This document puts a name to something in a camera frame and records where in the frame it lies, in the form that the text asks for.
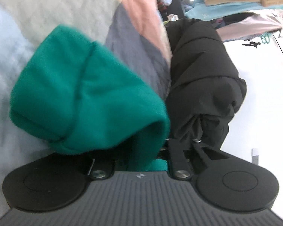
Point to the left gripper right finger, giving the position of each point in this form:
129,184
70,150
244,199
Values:
221,179

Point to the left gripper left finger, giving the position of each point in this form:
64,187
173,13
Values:
55,181

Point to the green hoodie white print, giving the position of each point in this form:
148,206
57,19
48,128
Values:
78,96

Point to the pile of folded clothes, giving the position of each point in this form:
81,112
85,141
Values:
233,19

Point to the black puffer jacket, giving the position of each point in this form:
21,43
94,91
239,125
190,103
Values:
206,90

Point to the patchwork quilt bed cover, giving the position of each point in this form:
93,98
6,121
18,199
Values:
132,29

